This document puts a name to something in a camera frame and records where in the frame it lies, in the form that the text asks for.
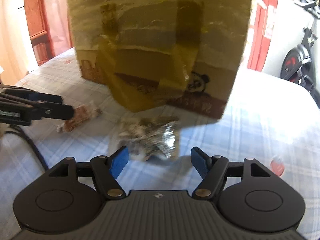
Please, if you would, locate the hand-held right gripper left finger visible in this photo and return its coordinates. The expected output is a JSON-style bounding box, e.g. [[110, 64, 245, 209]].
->
[[49, 146, 129, 200]]

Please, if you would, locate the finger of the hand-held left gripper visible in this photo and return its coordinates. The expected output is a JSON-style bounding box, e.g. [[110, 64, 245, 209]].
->
[[32, 102, 75, 120], [0, 85, 63, 104]]

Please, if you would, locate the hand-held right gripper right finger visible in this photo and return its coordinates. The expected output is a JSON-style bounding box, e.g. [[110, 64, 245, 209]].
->
[[190, 147, 272, 199]]

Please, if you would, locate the small brown snack packet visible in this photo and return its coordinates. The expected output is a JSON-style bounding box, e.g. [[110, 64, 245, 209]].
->
[[57, 105, 102, 133]]

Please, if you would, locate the silver snack packet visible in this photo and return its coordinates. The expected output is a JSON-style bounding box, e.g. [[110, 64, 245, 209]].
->
[[116, 116, 181, 161]]

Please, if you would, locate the taped cardboard box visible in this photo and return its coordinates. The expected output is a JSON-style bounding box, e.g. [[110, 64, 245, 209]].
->
[[65, 0, 254, 119]]

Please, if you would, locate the checked tablecloth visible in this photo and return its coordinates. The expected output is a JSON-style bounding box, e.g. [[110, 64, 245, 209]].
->
[[0, 46, 320, 238]]

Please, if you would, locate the black exercise bike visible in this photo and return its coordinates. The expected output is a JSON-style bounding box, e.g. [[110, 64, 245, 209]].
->
[[280, 0, 320, 98]]

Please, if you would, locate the black cable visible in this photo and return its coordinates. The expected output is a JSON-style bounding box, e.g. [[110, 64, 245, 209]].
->
[[5, 124, 52, 172]]

